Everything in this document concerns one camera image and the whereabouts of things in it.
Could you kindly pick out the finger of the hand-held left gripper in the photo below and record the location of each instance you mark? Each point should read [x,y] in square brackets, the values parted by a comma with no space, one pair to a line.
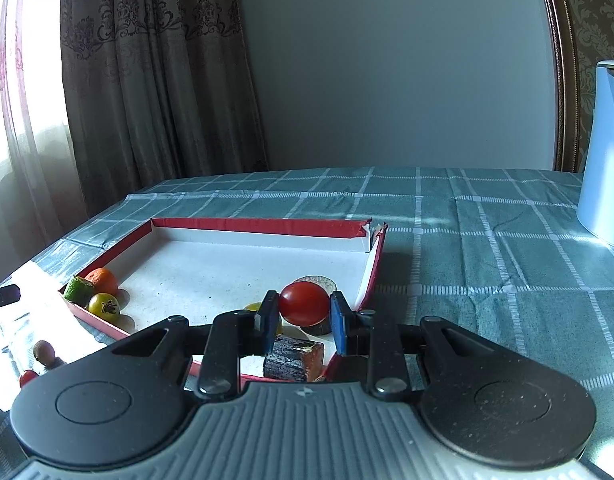
[2,297]

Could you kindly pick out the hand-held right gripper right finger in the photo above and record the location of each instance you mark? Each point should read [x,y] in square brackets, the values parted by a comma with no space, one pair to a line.
[338,327]

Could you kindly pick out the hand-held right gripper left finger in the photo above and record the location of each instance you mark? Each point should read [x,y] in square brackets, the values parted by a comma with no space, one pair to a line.
[269,322]

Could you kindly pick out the yellow cherry tomato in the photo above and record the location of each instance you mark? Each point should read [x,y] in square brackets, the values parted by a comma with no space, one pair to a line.
[252,307]

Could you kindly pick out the red cherry tomato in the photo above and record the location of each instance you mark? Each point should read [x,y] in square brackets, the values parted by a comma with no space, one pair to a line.
[303,302]
[28,377]

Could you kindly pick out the eggplant slice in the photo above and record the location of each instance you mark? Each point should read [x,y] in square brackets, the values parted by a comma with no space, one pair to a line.
[317,280]

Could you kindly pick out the green cucumber piece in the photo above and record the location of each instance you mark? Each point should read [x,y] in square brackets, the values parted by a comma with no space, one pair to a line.
[78,290]

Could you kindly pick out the red cardboard box tray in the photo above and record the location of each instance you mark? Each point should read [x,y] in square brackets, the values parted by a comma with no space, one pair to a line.
[212,270]

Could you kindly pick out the orange mandarin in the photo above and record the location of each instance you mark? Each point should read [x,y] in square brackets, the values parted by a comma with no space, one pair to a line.
[102,280]

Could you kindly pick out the green-yellow tomato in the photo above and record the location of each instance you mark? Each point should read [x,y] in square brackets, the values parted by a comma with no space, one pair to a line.
[104,307]

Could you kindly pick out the brown kiwi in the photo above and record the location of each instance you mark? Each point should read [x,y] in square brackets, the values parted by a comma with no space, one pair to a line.
[43,351]

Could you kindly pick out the teal checked tablecloth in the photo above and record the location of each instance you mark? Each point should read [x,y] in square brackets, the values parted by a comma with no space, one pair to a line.
[487,270]

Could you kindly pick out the sheer white curtain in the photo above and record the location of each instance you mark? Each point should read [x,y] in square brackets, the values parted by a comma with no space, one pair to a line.
[27,110]

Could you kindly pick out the brown patterned curtain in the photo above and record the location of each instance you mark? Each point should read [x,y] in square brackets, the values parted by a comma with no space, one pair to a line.
[157,85]

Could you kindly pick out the light blue kettle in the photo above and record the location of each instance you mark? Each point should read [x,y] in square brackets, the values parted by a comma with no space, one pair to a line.
[604,155]

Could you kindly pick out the dark wooden frame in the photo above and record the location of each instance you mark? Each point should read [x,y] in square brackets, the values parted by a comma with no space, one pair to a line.
[562,60]

